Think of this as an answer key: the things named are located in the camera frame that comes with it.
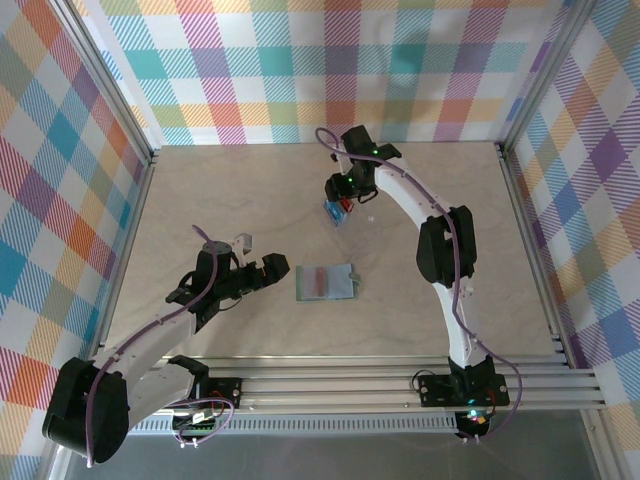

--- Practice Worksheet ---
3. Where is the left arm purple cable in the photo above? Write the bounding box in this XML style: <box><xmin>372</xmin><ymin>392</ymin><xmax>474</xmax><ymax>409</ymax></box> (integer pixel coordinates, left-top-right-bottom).
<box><xmin>84</xmin><ymin>224</ymin><xmax>236</xmax><ymax>469</ymax></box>

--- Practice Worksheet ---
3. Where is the slotted grey cable duct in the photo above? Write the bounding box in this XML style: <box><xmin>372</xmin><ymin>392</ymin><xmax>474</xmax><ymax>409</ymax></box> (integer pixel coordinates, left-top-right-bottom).
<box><xmin>124</xmin><ymin>417</ymin><xmax>459</xmax><ymax>436</ymax></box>

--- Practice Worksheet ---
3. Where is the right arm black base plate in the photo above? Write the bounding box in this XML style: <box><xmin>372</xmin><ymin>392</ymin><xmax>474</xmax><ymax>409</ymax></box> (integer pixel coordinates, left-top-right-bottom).
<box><xmin>418</xmin><ymin>373</ymin><xmax>511</xmax><ymax>407</ymax></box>

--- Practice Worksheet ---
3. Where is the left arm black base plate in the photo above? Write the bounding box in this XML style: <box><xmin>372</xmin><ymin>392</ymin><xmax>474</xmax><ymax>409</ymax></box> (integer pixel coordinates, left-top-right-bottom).
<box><xmin>192</xmin><ymin>377</ymin><xmax>244</xmax><ymax>412</ymax></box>

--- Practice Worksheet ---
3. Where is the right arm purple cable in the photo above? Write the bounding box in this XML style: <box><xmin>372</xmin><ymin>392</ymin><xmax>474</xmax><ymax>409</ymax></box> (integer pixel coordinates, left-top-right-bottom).
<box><xmin>314</xmin><ymin>127</ymin><xmax>525</xmax><ymax>444</ymax></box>

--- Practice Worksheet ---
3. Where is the aluminium frame post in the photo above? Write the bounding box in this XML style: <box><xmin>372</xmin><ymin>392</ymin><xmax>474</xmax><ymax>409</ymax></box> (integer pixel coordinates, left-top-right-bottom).
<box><xmin>52</xmin><ymin>0</ymin><xmax>161</xmax><ymax>169</ymax></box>
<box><xmin>494</xmin><ymin>0</ymin><xmax>601</xmax><ymax>161</ymax></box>

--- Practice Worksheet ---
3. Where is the aluminium frame side rail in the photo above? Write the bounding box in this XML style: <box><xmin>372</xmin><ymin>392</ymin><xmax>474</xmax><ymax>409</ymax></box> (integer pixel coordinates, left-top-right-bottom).
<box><xmin>87</xmin><ymin>149</ymin><xmax>161</xmax><ymax>374</ymax></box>
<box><xmin>494</xmin><ymin>142</ymin><xmax>581</xmax><ymax>369</ymax></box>

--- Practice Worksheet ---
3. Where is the grey metal bottom panel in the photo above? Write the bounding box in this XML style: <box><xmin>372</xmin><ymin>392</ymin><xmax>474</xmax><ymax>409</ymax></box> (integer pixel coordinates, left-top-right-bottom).
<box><xmin>42</xmin><ymin>414</ymin><xmax>616</xmax><ymax>480</ymax></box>

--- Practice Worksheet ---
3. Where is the green card holder wallet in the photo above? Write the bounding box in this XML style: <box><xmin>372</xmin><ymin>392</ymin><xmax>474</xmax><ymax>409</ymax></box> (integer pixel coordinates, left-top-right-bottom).
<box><xmin>294</xmin><ymin>263</ymin><xmax>364</xmax><ymax>304</ymax></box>

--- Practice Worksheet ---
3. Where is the aluminium frame cross rail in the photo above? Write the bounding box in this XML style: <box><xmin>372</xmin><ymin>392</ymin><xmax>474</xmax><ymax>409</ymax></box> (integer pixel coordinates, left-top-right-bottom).
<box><xmin>55</xmin><ymin>367</ymin><xmax>606</xmax><ymax>414</ymax></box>

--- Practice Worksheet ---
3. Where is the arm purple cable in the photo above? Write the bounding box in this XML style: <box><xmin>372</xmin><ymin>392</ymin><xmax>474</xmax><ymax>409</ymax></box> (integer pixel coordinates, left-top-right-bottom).
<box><xmin>84</xmin><ymin>224</ymin><xmax>236</xmax><ymax>469</ymax></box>
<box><xmin>314</xmin><ymin>127</ymin><xmax>525</xmax><ymax>444</ymax></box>

